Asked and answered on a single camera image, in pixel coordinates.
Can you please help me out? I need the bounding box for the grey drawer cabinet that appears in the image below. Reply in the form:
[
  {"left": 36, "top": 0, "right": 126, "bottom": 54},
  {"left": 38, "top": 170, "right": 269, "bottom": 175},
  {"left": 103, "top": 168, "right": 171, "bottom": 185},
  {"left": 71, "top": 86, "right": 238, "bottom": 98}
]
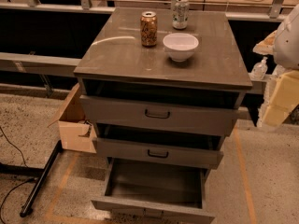
[{"left": 73, "top": 7, "right": 253, "bottom": 173}]

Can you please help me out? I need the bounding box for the open cardboard box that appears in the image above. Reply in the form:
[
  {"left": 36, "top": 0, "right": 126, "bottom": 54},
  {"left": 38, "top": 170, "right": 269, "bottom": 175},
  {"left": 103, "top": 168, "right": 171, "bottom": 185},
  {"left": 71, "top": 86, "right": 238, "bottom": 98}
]
[{"left": 49, "top": 83, "right": 96, "bottom": 153}]

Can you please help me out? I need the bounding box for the grey bottom drawer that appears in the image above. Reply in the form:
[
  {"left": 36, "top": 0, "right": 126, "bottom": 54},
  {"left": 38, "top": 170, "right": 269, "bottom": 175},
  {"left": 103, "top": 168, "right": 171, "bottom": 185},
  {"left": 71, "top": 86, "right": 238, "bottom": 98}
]
[{"left": 92, "top": 159, "right": 215, "bottom": 224}]

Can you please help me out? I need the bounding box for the grey top drawer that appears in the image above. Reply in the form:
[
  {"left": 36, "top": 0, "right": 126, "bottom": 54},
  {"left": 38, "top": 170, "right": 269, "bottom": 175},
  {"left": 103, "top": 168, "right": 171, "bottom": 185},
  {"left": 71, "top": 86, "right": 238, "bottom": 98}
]
[{"left": 80, "top": 79, "right": 238, "bottom": 136}]

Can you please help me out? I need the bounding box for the white ceramic bowl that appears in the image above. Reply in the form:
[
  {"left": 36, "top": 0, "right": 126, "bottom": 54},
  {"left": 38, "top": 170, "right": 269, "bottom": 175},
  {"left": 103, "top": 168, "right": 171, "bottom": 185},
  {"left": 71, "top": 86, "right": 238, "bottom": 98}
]
[{"left": 163, "top": 33, "right": 199, "bottom": 62}]

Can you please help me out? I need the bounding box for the white green soda can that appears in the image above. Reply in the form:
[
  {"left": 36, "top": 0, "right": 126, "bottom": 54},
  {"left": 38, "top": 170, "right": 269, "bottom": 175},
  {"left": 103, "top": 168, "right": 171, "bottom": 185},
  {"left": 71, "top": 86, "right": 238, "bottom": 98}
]
[{"left": 172, "top": 0, "right": 190, "bottom": 30}]

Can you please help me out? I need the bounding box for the grey metal railing beam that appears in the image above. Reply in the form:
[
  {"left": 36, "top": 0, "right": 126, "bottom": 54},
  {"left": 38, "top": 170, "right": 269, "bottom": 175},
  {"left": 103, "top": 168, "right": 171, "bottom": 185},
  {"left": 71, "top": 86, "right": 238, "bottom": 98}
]
[{"left": 0, "top": 52, "right": 80, "bottom": 77}]

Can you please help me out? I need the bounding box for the brown patterned soda can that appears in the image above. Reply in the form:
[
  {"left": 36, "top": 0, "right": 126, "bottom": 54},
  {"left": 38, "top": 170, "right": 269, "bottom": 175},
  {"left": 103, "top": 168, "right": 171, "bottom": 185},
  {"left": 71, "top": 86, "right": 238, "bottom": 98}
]
[{"left": 140, "top": 11, "right": 158, "bottom": 47}]

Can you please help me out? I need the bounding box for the black metal floor bar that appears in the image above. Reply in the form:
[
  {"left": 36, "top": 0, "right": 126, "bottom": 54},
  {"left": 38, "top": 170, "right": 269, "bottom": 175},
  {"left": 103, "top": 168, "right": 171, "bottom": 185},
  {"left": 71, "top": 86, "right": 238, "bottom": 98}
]
[{"left": 20, "top": 141, "right": 62, "bottom": 217}]

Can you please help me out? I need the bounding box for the grey drawer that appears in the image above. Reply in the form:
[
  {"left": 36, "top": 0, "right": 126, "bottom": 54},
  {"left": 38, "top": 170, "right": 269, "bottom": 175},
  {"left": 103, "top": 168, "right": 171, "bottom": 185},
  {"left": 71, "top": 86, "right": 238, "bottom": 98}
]
[
  {"left": 93, "top": 124, "right": 223, "bottom": 169},
  {"left": 80, "top": 79, "right": 238, "bottom": 136},
  {"left": 92, "top": 159, "right": 215, "bottom": 224}
]

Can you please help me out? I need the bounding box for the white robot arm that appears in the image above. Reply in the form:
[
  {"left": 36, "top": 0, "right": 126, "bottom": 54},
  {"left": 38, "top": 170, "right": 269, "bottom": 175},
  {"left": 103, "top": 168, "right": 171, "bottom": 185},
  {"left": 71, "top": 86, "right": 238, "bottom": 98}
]
[{"left": 253, "top": 5, "right": 299, "bottom": 129}]

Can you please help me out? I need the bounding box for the black floor cable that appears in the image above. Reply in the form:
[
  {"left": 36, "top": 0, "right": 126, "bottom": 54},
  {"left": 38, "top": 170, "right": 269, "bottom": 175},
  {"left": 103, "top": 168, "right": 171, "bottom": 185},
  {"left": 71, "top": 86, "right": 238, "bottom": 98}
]
[{"left": 0, "top": 126, "right": 36, "bottom": 224}]

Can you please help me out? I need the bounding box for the grey middle drawer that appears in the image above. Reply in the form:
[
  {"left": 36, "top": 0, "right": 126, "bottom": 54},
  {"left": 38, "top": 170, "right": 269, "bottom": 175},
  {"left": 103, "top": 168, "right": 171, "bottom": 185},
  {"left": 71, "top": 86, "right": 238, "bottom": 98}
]
[{"left": 93, "top": 124, "right": 223, "bottom": 169}]

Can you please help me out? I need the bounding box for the clear sanitizer pump bottle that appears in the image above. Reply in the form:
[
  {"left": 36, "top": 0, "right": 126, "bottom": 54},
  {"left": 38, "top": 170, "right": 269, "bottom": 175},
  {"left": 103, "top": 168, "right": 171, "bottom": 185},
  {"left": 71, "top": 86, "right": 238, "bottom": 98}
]
[{"left": 249, "top": 57, "right": 268, "bottom": 80}]

